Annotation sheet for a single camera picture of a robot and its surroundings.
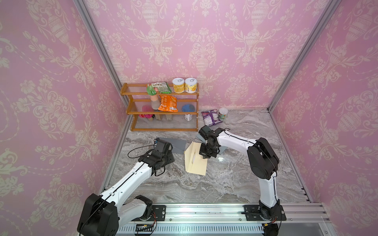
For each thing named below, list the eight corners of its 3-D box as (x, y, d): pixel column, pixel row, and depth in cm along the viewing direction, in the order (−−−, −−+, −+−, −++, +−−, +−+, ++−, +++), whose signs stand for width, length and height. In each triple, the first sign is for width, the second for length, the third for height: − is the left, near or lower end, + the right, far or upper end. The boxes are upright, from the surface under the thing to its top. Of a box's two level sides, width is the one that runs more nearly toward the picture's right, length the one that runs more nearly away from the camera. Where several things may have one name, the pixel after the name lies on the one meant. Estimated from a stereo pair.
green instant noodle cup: (219, 120, 116) (220, 115, 112) (217, 112, 121) (218, 107, 117) (227, 120, 116) (229, 115, 111) (226, 112, 121) (227, 107, 117)
